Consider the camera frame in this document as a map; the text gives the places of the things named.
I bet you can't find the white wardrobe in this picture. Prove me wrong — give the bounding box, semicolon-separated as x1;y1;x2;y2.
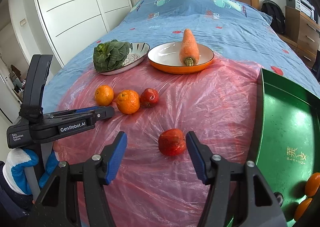
31;0;133;68

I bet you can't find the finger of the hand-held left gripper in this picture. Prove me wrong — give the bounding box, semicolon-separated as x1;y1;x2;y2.
94;106;115;121
44;108;100;118

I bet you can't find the person's left forearm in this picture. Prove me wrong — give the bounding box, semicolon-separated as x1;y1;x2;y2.
0;161;34;227

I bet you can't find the orange mandarin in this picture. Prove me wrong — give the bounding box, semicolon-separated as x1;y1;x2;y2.
116;90;140;115
304;172;320;197
94;85;114;107
294;197;313;222

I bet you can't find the black backpack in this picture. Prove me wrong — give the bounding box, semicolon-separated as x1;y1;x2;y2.
261;0;286;35

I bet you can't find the person's left hand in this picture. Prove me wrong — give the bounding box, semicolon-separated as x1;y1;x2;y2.
4;148;60;195

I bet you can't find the brown cardboard box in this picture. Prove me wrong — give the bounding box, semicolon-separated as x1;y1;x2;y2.
10;64;25;85

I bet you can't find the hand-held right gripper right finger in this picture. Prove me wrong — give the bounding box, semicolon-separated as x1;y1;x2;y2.
186;131;288;227

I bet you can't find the orange oval dish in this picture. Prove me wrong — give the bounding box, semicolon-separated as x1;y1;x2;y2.
147;42;215;75

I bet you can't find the dark green bok choy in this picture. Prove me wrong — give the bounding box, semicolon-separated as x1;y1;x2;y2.
93;40;133;72

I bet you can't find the red apple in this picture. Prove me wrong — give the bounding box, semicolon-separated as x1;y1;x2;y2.
140;88;160;108
158;129;187;157

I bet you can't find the carrot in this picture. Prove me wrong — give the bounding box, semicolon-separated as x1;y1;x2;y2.
179;29;200;66

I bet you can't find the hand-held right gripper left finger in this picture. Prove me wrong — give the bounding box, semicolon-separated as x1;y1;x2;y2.
32;131;128;227

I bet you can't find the white patterned plate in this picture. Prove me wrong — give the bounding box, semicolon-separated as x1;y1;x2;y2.
96;42;150;75

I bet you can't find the green metal tray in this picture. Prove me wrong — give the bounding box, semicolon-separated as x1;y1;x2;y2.
249;68;320;227

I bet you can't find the grey printer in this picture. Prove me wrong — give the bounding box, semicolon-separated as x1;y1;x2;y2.
284;0;315;20

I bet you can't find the pink plastic sheet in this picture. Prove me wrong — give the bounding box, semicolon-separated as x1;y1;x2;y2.
54;56;265;227

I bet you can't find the wooden drawer cabinet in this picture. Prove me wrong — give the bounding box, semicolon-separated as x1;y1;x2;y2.
282;6;320;68

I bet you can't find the dark blue bag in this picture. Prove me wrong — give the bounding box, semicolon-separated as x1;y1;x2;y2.
311;49;320;80

